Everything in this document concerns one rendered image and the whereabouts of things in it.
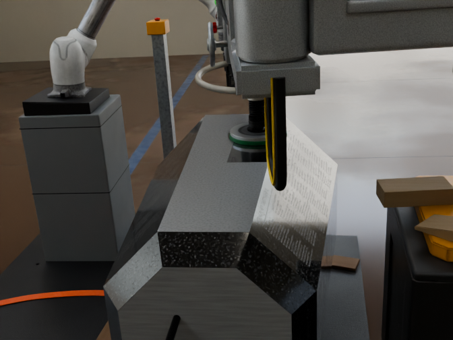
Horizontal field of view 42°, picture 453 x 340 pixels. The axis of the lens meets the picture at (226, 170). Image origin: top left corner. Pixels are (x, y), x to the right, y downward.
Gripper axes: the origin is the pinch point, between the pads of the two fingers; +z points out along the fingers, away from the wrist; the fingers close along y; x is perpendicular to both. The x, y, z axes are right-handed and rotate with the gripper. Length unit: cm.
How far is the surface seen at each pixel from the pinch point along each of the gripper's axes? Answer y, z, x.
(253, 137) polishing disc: 94, -7, -22
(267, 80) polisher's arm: 156, -48, -39
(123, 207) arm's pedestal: 0, 59, -65
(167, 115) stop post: -85, 42, -20
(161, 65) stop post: -87, 9, -19
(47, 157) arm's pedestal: 4, 21, -97
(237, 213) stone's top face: 147, -9, -46
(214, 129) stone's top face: 69, -3, -30
